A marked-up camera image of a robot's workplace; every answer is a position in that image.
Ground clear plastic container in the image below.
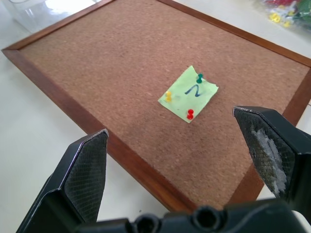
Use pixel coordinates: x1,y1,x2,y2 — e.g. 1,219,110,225
3,0,107,34

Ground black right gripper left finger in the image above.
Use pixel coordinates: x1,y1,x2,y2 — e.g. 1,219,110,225
16,129,109,233

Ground green paper note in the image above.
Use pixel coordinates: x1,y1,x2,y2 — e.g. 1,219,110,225
157,65,220,124

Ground wood framed cork board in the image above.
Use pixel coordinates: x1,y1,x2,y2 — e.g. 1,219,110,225
1,0,311,213

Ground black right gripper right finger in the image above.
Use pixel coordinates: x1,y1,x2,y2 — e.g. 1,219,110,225
232,105,311,205

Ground bag of coloured push pins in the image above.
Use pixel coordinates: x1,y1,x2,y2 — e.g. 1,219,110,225
252,0,311,30

